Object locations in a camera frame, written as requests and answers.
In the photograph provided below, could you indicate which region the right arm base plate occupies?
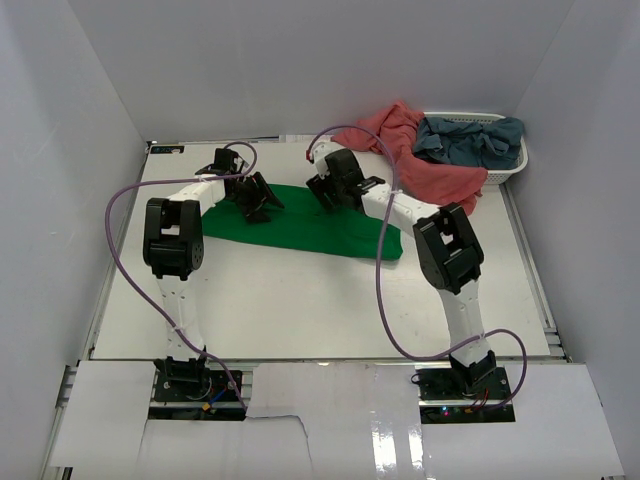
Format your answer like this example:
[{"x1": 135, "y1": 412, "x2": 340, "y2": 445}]
[{"x1": 410, "y1": 367, "x2": 516, "y2": 425}]

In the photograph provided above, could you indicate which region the dark blue t shirt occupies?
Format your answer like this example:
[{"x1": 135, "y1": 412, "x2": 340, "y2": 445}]
[{"x1": 412, "y1": 116, "x2": 524, "y2": 170}]

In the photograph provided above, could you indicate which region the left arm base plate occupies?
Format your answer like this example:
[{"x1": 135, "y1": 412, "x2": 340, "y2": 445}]
[{"x1": 148, "y1": 357, "x2": 246, "y2": 422}]

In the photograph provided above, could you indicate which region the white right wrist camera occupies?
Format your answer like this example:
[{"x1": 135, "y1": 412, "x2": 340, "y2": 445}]
[{"x1": 308, "y1": 141, "x2": 342, "y2": 177}]

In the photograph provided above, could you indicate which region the black label sticker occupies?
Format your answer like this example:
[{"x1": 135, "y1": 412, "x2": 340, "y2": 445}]
[{"x1": 149, "y1": 145, "x2": 185, "y2": 155}]

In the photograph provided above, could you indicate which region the green t shirt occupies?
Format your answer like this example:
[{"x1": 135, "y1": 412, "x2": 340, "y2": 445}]
[{"x1": 202, "y1": 184, "x2": 382, "y2": 259}]

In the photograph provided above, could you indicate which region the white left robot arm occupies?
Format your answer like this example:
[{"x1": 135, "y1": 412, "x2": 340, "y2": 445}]
[{"x1": 143, "y1": 145, "x2": 284, "y2": 361}]

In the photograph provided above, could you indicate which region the white plastic laundry basket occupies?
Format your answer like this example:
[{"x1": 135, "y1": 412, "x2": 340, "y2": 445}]
[{"x1": 413, "y1": 111, "x2": 528, "y2": 186}]

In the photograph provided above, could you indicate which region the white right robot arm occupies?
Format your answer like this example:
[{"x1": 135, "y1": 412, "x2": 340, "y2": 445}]
[{"x1": 306, "y1": 142, "x2": 496, "y2": 399}]

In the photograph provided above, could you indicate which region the salmon pink t shirt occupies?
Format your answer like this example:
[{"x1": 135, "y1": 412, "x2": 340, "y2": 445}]
[{"x1": 332, "y1": 100, "x2": 488, "y2": 215}]

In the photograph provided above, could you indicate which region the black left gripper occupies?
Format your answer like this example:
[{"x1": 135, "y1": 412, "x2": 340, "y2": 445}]
[{"x1": 225, "y1": 171, "x2": 282, "y2": 223}]

